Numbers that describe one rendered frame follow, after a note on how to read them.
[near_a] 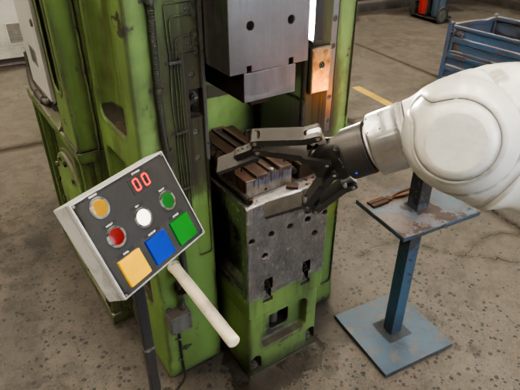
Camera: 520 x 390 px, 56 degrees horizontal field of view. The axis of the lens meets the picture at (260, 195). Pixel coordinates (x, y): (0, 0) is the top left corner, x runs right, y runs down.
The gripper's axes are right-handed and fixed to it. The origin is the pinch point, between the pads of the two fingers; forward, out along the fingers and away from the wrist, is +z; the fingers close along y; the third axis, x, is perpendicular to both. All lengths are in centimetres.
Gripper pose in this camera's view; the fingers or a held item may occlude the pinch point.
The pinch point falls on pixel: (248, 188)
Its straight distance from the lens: 76.9
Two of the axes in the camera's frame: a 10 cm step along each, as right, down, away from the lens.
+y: -5.2, -5.2, -6.8
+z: -8.5, 2.8, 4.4
